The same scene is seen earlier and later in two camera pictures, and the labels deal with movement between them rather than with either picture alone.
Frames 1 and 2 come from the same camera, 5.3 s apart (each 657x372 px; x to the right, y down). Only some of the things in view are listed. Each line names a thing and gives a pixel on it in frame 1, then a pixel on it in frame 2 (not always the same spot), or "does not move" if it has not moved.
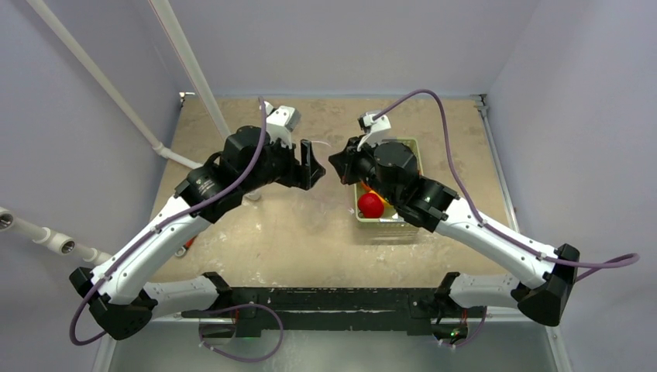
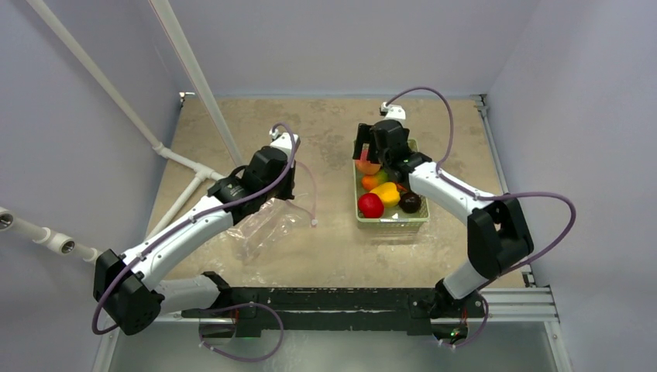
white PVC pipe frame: [8, 222] does not move
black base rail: [338, 308] does not move
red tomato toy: [370, 205] does not move
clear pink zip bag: [321, 147] → [264, 229]
